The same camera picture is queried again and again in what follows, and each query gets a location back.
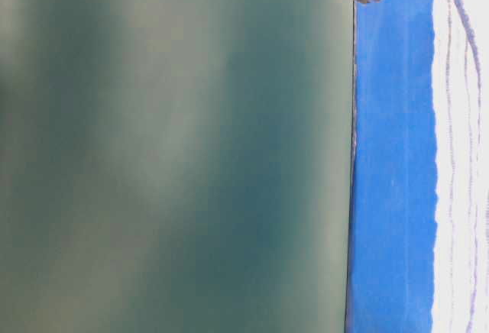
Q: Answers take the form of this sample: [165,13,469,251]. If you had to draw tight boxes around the green side board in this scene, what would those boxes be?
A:
[1,0,352,332]

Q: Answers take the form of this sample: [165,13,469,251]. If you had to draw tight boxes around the white blue striped towel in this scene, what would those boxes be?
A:
[431,0,488,332]

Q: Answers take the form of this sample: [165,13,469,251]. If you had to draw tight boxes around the blue table cloth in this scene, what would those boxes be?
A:
[345,0,436,332]

